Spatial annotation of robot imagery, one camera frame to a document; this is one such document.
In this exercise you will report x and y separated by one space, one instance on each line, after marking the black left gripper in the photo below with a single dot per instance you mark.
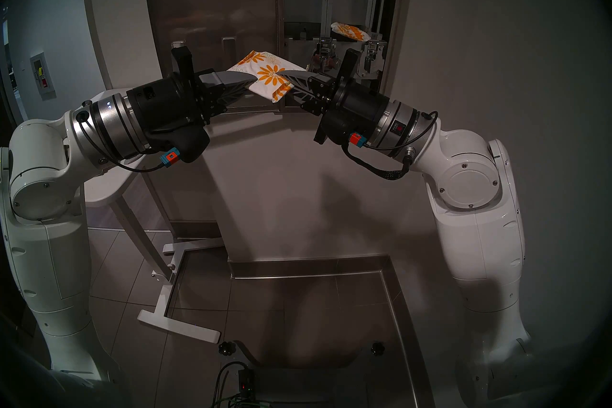
162 106

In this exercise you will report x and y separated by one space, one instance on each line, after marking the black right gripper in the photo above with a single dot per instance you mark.
358 106

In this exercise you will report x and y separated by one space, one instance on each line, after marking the white pad with orange flower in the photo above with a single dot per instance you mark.
265 72

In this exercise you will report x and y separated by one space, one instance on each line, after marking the stainless steel dispenser door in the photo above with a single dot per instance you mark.
215 20

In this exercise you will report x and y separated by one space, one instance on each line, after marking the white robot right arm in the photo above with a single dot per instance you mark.
473 230

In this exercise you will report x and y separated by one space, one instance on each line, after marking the dark robot base platform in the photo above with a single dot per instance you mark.
311 385

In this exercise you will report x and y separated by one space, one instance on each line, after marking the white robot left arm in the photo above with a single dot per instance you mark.
43 220

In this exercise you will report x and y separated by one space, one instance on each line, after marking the chrome pad dispensing mechanism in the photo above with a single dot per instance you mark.
325 55

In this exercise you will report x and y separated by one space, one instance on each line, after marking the chrome tampon dispensing mechanism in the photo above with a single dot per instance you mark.
374 58

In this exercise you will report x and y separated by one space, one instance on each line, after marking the orange white pad packet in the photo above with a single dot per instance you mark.
351 31

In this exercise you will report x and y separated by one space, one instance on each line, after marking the red fire extinguisher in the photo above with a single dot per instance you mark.
44 83

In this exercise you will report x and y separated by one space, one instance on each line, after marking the white table with legs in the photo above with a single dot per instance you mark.
162 287

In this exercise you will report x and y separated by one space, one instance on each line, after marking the black star knob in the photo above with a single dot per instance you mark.
227 348
377 348

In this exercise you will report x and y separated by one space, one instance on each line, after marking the black power box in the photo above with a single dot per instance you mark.
246 385

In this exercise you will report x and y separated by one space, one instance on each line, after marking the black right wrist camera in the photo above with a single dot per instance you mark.
351 132

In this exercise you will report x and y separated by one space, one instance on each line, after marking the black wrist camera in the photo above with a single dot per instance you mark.
351 132
184 144

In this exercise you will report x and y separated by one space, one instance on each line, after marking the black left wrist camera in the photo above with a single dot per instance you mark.
184 144

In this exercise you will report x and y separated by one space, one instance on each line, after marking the grey door frame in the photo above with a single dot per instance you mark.
95 5

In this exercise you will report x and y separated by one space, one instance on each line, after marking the wall fire extinguisher cabinet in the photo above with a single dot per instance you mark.
43 76

